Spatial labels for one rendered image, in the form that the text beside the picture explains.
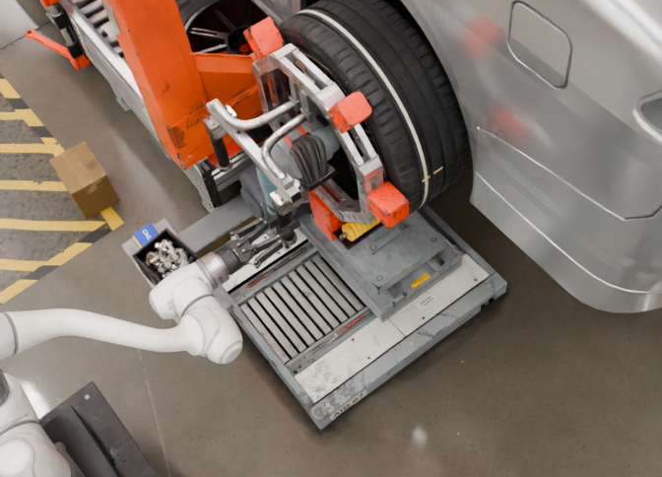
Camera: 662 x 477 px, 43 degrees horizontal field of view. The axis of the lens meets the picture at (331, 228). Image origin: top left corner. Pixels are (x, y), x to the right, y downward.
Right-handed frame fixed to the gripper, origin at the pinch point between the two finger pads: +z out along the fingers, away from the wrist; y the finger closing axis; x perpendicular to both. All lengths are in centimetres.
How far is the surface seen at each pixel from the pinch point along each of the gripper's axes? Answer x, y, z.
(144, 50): 23, -60, -4
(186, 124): -11, -59, 0
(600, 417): -83, 76, 59
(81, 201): -72, -108, -37
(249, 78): -11, -62, 27
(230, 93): -12, -62, 18
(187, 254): -30.4, -29.9, -22.0
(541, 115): 46, 43, 46
